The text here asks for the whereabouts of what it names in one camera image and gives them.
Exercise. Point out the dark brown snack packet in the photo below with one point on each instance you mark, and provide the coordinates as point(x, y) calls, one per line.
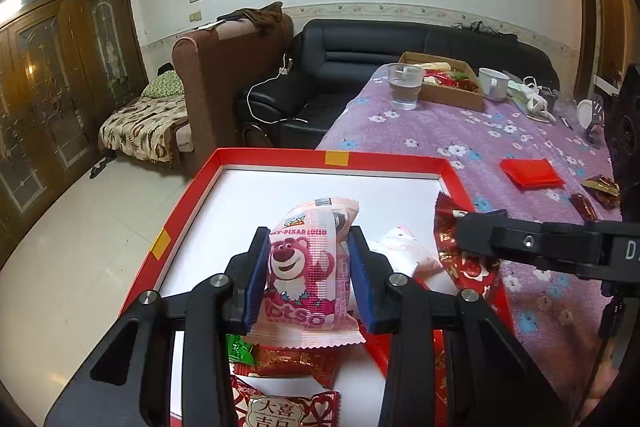
point(584, 206)

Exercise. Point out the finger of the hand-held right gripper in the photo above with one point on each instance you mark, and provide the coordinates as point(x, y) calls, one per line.
point(525, 242)

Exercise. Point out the brown handbag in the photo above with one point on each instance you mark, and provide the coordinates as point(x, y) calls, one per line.
point(256, 136)

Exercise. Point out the gold brown snack packet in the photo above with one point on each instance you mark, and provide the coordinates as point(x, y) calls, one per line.
point(602, 189)

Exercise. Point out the dark clothing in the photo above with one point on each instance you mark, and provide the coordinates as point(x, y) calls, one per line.
point(255, 14)

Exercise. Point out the red gold-print snack packet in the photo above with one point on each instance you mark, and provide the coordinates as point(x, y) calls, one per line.
point(467, 274)

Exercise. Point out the pink bear snack packet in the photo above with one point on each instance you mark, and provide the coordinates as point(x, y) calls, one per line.
point(305, 267)

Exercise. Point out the pile of assorted snack packets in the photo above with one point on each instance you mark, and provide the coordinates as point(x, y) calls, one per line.
point(450, 76)

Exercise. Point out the green pillow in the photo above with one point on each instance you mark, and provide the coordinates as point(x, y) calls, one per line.
point(162, 84)

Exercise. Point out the brown armchair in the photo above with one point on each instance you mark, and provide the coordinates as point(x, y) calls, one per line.
point(215, 72)

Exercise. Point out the green snack packet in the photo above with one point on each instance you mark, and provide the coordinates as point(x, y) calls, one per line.
point(240, 349)

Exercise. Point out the long red snack packet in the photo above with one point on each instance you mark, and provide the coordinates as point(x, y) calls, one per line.
point(290, 359)

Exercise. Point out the wall switch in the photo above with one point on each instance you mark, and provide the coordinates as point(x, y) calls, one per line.
point(196, 16)

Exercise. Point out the person's right forearm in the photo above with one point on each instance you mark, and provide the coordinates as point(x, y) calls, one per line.
point(607, 387)

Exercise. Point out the black phone stand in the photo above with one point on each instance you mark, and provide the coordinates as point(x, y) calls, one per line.
point(596, 122)

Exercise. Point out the flat red packet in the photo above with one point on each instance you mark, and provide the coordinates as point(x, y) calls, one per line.
point(530, 172)

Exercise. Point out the dark slippers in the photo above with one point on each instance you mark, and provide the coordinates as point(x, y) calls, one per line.
point(100, 167)

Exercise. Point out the patterned bed blanket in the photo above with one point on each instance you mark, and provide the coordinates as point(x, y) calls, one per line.
point(140, 127)

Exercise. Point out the cardboard box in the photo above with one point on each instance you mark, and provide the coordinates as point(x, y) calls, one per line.
point(450, 99)

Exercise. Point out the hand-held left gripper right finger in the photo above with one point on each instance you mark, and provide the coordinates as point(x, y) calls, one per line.
point(365, 287)

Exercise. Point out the black leather sofa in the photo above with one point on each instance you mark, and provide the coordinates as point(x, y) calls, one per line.
point(350, 57)

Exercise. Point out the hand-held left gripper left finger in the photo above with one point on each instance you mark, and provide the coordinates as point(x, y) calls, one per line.
point(255, 287)

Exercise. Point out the glass of water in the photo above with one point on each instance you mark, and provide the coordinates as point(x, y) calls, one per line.
point(405, 87)

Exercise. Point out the white pink snack packet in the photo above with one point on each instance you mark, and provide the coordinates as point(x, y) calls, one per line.
point(410, 252)

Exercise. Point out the white mug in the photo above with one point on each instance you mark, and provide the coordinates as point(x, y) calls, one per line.
point(492, 83)

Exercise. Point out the wooden glass-door wardrobe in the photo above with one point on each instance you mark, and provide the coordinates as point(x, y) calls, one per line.
point(50, 82)

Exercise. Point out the purple floral tablecloth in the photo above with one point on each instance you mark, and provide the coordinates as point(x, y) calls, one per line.
point(450, 132)

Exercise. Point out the red white heart packet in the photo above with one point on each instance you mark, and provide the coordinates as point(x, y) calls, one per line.
point(285, 407)

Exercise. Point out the white round dish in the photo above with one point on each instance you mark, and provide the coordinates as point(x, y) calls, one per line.
point(584, 111)

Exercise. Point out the red gift box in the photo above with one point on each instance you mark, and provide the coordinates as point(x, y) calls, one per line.
point(280, 187)

